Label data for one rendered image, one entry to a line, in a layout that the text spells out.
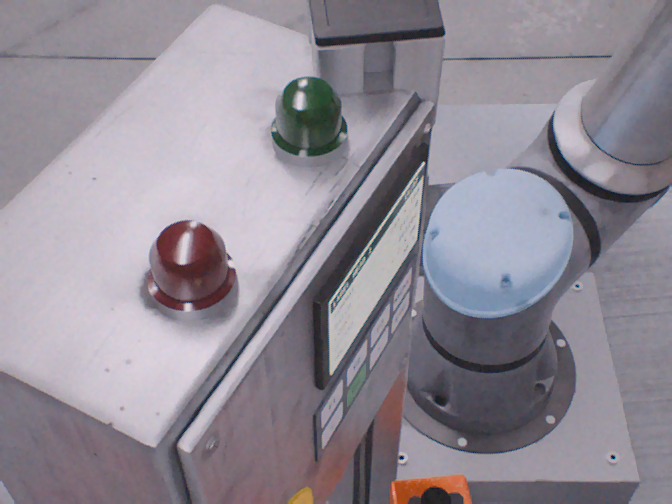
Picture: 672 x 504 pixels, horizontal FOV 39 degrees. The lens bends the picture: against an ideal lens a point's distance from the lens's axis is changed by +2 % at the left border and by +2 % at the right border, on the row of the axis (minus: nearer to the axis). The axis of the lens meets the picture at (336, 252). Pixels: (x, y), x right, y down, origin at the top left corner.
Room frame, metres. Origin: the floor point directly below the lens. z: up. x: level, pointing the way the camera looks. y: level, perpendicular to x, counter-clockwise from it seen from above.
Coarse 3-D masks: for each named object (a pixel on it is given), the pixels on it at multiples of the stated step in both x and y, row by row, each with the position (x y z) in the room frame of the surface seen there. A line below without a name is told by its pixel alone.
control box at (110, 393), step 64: (192, 64) 0.26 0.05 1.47; (256, 64) 0.26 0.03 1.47; (128, 128) 0.23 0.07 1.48; (192, 128) 0.23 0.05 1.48; (256, 128) 0.23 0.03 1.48; (384, 128) 0.23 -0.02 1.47; (64, 192) 0.20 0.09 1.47; (128, 192) 0.20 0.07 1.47; (192, 192) 0.20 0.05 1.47; (256, 192) 0.20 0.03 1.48; (320, 192) 0.20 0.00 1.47; (384, 192) 0.21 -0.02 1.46; (0, 256) 0.18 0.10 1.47; (64, 256) 0.18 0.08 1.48; (128, 256) 0.18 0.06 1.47; (256, 256) 0.18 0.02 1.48; (320, 256) 0.18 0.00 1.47; (0, 320) 0.15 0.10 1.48; (64, 320) 0.15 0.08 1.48; (128, 320) 0.15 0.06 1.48; (256, 320) 0.15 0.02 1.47; (0, 384) 0.14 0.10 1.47; (64, 384) 0.13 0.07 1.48; (128, 384) 0.13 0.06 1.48; (192, 384) 0.13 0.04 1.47; (256, 384) 0.14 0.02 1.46; (384, 384) 0.23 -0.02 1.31; (0, 448) 0.15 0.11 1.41; (64, 448) 0.13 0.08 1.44; (128, 448) 0.11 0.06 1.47; (192, 448) 0.11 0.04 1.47; (256, 448) 0.14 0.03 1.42
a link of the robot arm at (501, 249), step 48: (480, 192) 0.52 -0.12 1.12; (528, 192) 0.51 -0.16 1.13; (432, 240) 0.48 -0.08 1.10; (480, 240) 0.47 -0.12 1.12; (528, 240) 0.47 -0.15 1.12; (576, 240) 0.49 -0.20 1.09; (432, 288) 0.46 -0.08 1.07; (480, 288) 0.43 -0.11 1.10; (528, 288) 0.43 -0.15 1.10; (432, 336) 0.46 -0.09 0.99; (480, 336) 0.43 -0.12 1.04; (528, 336) 0.44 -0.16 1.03
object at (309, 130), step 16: (304, 80) 0.23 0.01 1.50; (320, 80) 0.23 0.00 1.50; (288, 96) 0.22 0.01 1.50; (304, 96) 0.22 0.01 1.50; (320, 96) 0.22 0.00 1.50; (336, 96) 0.23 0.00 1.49; (288, 112) 0.22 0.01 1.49; (304, 112) 0.22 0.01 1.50; (320, 112) 0.22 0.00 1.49; (336, 112) 0.22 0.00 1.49; (272, 128) 0.23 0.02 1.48; (288, 128) 0.22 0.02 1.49; (304, 128) 0.21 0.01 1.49; (320, 128) 0.22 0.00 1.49; (336, 128) 0.22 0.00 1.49; (272, 144) 0.22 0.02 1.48; (288, 144) 0.22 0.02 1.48; (304, 144) 0.21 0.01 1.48; (320, 144) 0.22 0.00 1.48; (336, 144) 0.22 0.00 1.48; (288, 160) 0.21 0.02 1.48; (304, 160) 0.21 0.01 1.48; (320, 160) 0.21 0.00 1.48
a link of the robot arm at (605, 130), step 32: (640, 32) 0.55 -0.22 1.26; (608, 64) 0.57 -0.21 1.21; (640, 64) 0.53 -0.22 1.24; (576, 96) 0.59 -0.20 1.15; (608, 96) 0.55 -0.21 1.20; (640, 96) 0.52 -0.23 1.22; (544, 128) 0.59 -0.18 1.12; (576, 128) 0.56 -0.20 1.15; (608, 128) 0.54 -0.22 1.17; (640, 128) 0.52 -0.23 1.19; (544, 160) 0.56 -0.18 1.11; (576, 160) 0.54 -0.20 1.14; (608, 160) 0.53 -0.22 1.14; (640, 160) 0.52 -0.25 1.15; (576, 192) 0.52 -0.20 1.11; (608, 192) 0.52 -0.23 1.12; (640, 192) 0.51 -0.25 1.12; (608, 224) 0.51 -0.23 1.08
